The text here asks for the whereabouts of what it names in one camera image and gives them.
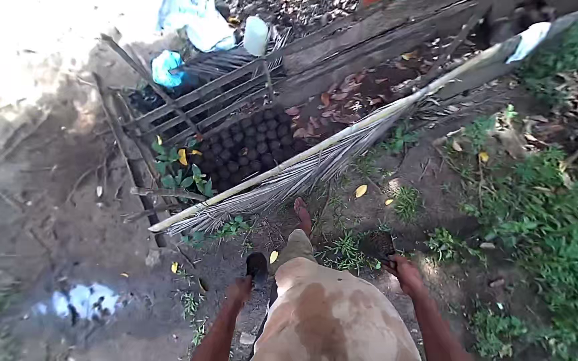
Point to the person's left fingers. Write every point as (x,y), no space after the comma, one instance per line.
(246,282)

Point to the dried palm frond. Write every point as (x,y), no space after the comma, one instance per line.
(319,159)

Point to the pile of dry brown leaves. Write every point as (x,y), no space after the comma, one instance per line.
(341,103)

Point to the short wooden stick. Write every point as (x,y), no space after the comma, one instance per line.
(168,192)

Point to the weathered wooden planks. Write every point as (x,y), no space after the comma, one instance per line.
(339,46)

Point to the wooden slatted frame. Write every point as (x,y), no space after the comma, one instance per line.
(208,102)

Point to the light blue plastic bag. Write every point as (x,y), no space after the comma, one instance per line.
(166,69)

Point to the pale stone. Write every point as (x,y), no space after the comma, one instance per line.
(247,339)

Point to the dark long wooden board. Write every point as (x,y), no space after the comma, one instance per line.
(126,150)

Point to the person's left forearm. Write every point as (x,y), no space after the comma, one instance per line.
(218,331)

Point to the person's right fingers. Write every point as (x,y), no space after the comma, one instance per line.
(392,264)

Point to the dark round soil-filled pot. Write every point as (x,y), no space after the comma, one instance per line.
(380,244)

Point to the dense green undergrowth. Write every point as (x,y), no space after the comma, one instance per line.
(555,230)

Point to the small green weeds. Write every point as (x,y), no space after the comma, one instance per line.
(444,243)
(190,303)
(231,228)

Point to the person's legs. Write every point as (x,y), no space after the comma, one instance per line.
(298,245)

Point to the person's right hand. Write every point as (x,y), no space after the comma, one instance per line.
(408,275)

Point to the green broad-leaved plant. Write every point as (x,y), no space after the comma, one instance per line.
(184,175)

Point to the large white plastic bag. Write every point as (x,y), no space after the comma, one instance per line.
(206,27)

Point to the group of dark round pots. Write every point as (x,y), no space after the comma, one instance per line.
(249,145)

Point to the person's left hand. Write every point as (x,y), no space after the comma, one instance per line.
(239,289)

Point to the grey dried palm leaves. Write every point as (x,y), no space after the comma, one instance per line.
(218,62)

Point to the black plastic bag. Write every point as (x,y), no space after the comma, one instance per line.
(144,101)

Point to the person's right forearm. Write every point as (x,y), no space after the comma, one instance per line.
(434,326)

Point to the white plastic container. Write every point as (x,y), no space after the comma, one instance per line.
(256,36)

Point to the green grass tuft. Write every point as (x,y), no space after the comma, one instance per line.
(346,251)
(408,203)

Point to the person's body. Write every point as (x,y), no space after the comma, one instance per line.
(339,321)

